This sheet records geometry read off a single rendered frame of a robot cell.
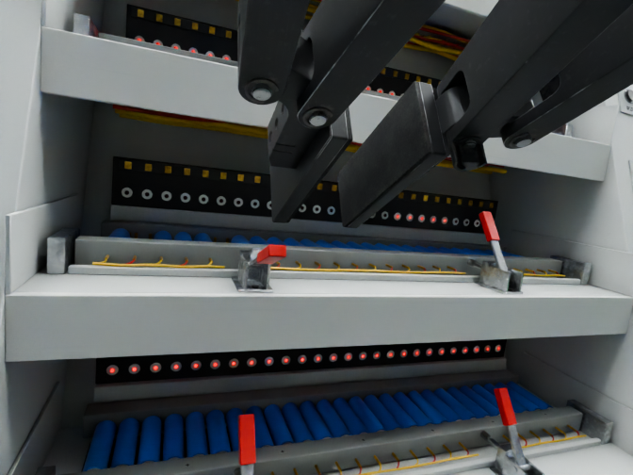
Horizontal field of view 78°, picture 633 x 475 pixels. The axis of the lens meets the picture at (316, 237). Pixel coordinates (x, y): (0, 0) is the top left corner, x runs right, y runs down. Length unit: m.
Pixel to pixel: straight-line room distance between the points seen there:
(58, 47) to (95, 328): 0.20
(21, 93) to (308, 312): 0.26
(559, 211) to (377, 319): 0.37
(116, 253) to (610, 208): 0.56
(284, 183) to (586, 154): 0.47
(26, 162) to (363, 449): 0.37
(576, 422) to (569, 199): 0.29
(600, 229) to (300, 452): 0.45
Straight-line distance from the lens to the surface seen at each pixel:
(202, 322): 0.31
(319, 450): 0.41
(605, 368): 0.62
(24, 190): 0.33
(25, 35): 0.37
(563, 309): 0.50
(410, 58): 0.74
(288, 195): 0.16
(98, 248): 0.36
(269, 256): 0.25
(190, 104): 0.35
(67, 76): 0.36
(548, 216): 0.66
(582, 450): 0.59
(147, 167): 0.48
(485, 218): 0.47
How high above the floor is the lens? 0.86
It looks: 10 degrees up
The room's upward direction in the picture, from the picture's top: straight up
